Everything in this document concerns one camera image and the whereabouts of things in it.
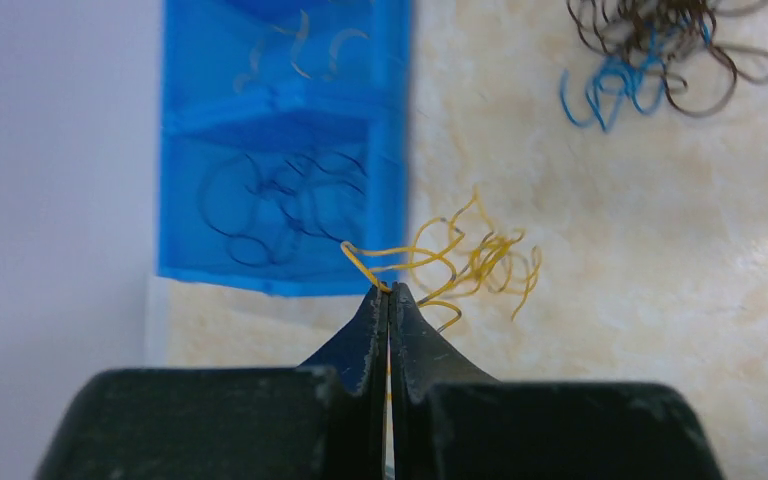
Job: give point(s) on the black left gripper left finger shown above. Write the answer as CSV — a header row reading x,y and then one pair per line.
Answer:
x,y
321,419

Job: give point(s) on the blue plastic divided bin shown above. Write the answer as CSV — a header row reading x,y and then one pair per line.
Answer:
x,y
283,134

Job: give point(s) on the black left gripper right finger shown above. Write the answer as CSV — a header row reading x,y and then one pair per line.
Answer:
x,y
452,420

